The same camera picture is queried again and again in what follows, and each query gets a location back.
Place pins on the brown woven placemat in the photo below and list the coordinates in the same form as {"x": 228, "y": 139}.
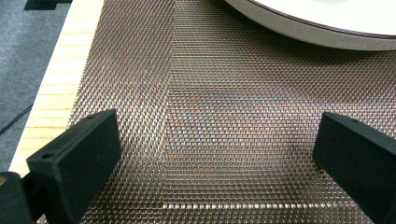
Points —
{"x": 218, "y": 109}

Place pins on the black stand base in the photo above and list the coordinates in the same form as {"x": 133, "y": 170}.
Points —
{"x": 46, "y": 3}

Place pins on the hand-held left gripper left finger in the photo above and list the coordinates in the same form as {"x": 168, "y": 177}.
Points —
{"x": 81, "y": 161}

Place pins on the white plate with brown rim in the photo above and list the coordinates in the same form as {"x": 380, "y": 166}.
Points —
{"x": 327, "y": 12}

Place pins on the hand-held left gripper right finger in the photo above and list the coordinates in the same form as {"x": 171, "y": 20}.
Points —
{"x": 358, "y": 161}

